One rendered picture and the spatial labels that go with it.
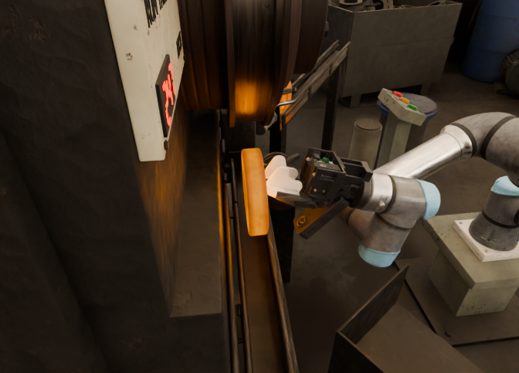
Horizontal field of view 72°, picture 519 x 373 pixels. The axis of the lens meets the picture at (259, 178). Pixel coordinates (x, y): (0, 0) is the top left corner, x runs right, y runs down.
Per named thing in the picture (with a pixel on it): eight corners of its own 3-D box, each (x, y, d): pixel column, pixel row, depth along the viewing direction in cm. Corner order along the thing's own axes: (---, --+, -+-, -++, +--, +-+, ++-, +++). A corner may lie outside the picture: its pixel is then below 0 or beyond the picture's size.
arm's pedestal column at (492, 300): (476, 254, 163) (498, 210, 148) (545, 335, 131) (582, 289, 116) (393, 262, 159) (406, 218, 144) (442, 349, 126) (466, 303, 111)
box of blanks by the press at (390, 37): (339, 110, 293) (353, 7, 249) (294, 79, 357) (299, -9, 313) (438, 93, 324) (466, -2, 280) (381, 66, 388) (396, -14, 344)
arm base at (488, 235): (501, 221, 132) (512, 199, 127) (527, 251, 120) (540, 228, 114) (460, 222, 132) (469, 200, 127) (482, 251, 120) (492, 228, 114)
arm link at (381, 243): (365, 235, 84) (385, 195, 79) (399, 269, 75) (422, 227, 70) (339, 237, 80) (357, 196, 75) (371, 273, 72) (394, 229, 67)
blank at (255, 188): (246, 191, 54) (269, 189, 54) (239, 132, 65) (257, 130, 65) (250, 253, 64) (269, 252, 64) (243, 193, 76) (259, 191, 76)
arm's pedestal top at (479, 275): (496, 217, 145) (500, 209, 142) (561, 280, 119) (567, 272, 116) (421, 224, 141) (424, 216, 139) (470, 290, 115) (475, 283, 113)
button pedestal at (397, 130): (371, 224, 180) (398, 109, 145) (355, 195, 199) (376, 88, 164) (402, 222, 181) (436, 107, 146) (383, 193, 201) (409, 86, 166)
